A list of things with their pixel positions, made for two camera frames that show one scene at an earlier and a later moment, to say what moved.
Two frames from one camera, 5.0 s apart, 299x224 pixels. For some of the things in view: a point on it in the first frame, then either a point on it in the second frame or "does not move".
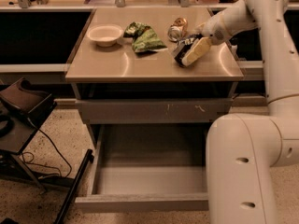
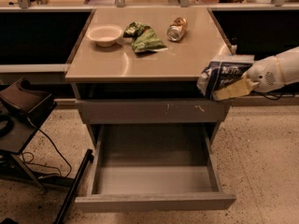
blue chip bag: [182, 45] → [218, 74]
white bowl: [105, 35] does not move
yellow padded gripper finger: [196, 49] → [240, 87]
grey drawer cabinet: [148, 77] does not move
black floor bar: [88, 159] does not move
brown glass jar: [177, 29] does not move
